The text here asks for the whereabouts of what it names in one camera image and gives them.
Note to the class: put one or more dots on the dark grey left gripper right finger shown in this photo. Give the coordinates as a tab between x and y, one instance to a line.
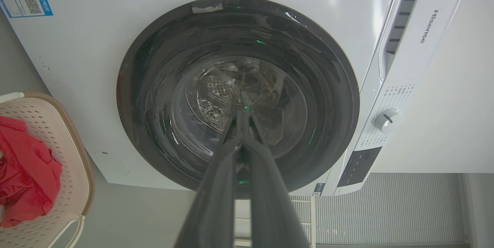
272	198

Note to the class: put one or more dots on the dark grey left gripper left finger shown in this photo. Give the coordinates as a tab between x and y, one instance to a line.
216	198

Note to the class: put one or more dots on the cream perforated laundry basket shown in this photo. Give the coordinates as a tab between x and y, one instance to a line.
69	151

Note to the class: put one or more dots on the dark round washing machine door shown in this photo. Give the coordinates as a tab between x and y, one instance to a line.
162	86

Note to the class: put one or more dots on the white washing machine dial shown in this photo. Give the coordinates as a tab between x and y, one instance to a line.
387	120

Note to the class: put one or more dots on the white Hisense washing machine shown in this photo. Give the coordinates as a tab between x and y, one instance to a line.
96	66

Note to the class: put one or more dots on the red garment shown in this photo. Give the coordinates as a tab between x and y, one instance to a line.
27	171

